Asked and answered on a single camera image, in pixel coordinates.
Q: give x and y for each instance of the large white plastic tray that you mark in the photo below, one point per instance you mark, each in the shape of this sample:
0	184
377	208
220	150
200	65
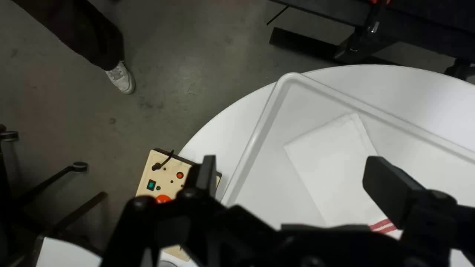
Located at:
306	105

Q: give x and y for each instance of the black equipment stand base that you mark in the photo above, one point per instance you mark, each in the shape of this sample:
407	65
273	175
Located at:
365	34

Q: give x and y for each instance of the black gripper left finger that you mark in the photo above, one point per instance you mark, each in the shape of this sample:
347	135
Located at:
206	172

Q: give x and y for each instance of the black metal frame legs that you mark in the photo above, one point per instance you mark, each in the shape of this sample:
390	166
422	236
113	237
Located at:
59	178

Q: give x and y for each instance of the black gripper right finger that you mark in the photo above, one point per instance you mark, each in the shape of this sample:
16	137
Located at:
388	185

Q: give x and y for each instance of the wooden busy board toy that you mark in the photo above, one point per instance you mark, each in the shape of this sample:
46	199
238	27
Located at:
163	174

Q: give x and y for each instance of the white sneaker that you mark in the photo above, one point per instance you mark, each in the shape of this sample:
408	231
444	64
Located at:
120	76

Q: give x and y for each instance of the white towel with red stripes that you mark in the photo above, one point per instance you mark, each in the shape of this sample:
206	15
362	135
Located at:
331	168

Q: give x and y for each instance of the person's dark trouser leg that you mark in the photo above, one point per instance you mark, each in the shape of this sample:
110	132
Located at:
83	30

